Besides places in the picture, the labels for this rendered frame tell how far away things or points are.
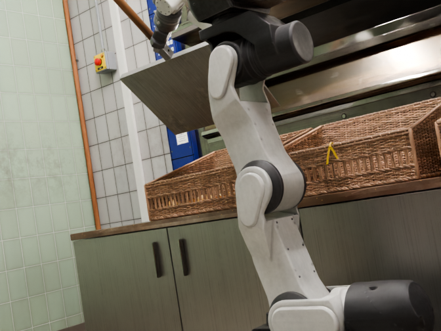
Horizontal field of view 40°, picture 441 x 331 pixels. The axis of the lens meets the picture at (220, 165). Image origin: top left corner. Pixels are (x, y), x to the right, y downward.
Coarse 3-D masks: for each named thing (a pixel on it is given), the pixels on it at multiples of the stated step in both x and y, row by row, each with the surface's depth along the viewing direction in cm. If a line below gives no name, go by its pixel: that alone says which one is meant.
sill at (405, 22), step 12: (420, 12) 221; (432, 12) 219; (384, 24) 230; (396, 24) 227; (408, 24) 224; (348, 36) 240; (360, 36) 237; (372, 36) 234; (324, 48) 247; (336, 48) 244
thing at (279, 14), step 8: (288, 0) 248; (296, 0) 248; (304, 0) 249; (312, 0) 249; (320, 0) 249; (328, 0) 250; (272, 8) 254; (280, 8) 255; (288, 8) 255; (296, 8) 255; (304, 8) 256; (280, 16) 263; (176, 32) 279; (184, 32) 275; (192, 32) 275; (176, 40) 283; (184, 40) 283; (192, 40) 283; (200, 40) 284
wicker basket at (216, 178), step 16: (208, 160) 278; (224, 160) 277; (176, 176) 262; (192, 176) 230; (208, 176) 224; (224, 176) 219; (160, 192) 242; (176, 192) 236; (192, 192) 267; (208, 192) 226; (224, 192) 273; (160, 208) 242; (176, 208) 236; (192, 208) 231; (208, 208) 226; (224, 208) 220
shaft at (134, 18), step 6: (114, 0) 209; (120, 0) 209; (120, 6) 210; (126, 6) 211; (126, 12) 212; (132, 12) 213; (132, 18) 214; (138, 18) 215; (138, 24) 215; (144, 24) 216; (144, 30) 217; (150, 30) 218; (150, 36) 219
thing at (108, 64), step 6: (102, 54) 324; (108, 54) 325; (114, 54) 328; (102, 60) 324; (108, 60) 324; (114, 60) 327; (96, 66) 327; (102, 66) 324; (108, 66) 323; (114, 66) 326; (96, 72) 328; (102, 72) 329; (108, 72) 331
